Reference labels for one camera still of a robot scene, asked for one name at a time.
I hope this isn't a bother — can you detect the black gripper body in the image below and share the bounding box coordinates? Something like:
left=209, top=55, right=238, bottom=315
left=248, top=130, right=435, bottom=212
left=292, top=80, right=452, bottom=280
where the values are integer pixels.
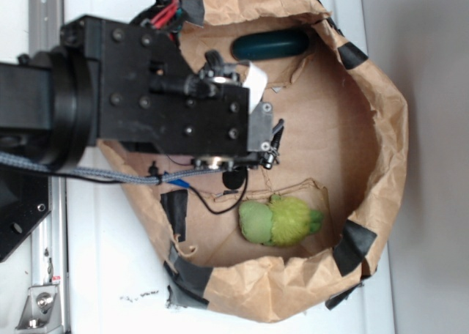
left=60, top=15, right=282, bottom=170

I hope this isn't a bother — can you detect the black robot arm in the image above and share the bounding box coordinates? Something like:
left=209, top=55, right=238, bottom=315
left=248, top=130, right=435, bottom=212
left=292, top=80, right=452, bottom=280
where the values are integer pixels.
left=1, top=16, right=281, bottom=171

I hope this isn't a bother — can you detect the dark green oblong case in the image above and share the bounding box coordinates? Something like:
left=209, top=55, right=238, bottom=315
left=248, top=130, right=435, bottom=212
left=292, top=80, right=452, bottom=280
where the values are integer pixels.
left=231, top=29, right=309, bottom=61

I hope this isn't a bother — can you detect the green plush toy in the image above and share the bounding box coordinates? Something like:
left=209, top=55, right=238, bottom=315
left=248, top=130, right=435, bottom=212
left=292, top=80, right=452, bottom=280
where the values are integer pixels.
left=239, top=195, right=324, bottom=247

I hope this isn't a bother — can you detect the brown paper bag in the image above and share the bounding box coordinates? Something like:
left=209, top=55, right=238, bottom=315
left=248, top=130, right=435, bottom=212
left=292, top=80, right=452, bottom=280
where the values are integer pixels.
left=97, top=0, right=410, bottom=324

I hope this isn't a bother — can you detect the black cable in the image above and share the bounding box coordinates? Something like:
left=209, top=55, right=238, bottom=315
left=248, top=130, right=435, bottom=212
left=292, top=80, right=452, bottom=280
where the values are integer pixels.
left=47, top=168, right=250, bottom=215

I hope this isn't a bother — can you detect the grey braided cable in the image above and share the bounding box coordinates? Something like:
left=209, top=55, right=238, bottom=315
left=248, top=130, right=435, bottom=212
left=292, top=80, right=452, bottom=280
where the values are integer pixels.
left=0, top=151, right=224, bottom=185

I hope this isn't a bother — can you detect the black octagonal mount plate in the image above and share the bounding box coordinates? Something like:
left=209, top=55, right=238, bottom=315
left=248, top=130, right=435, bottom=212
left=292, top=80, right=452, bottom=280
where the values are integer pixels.
left=1, top=167, right=51, bottom=262

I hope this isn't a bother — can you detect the aluminium extrusion rail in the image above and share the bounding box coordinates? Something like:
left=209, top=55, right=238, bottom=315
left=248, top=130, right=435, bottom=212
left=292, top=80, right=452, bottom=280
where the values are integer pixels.
left=28, top=0, right=71, bottom=333

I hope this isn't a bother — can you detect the silver corner bracket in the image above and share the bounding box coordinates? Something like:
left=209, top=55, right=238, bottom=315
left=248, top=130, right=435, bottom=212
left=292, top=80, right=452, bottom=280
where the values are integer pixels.
left=15, top=285, right=62, bottom=333

